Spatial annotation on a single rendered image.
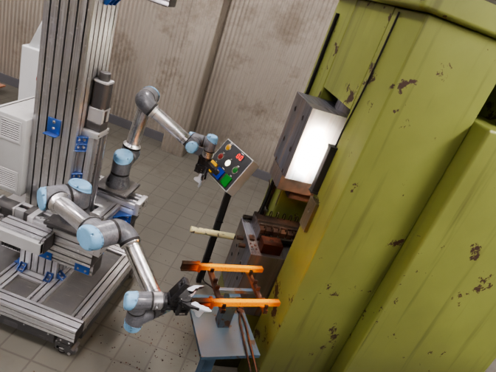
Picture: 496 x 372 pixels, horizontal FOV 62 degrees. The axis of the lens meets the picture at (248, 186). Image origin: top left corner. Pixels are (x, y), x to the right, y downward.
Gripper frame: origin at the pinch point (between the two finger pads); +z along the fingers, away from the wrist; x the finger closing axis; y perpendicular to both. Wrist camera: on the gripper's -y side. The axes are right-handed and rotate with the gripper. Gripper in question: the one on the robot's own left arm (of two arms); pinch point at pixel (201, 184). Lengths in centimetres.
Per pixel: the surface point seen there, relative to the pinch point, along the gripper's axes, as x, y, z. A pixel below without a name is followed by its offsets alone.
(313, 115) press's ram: 44, -50, -79
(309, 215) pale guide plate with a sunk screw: 59, -67, -34
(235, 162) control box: -11.4, -15.6, -18.4
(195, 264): 87, -22, -2
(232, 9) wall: -265, 66, -96
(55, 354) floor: 88, 40, 94
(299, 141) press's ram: 44, -49, -65
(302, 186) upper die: 35, -60, -38
